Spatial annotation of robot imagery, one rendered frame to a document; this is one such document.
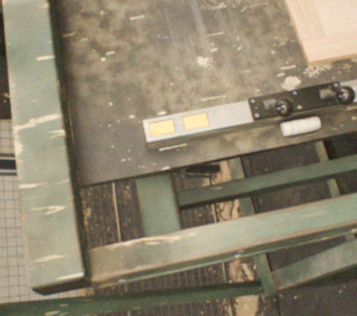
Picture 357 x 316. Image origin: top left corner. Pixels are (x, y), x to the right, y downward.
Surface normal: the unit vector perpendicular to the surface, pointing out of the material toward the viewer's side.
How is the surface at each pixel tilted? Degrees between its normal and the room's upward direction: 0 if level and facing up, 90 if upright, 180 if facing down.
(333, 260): 0
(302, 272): 0
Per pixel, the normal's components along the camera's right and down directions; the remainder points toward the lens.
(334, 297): -0.83, -0.04
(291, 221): 0.00, -0.39
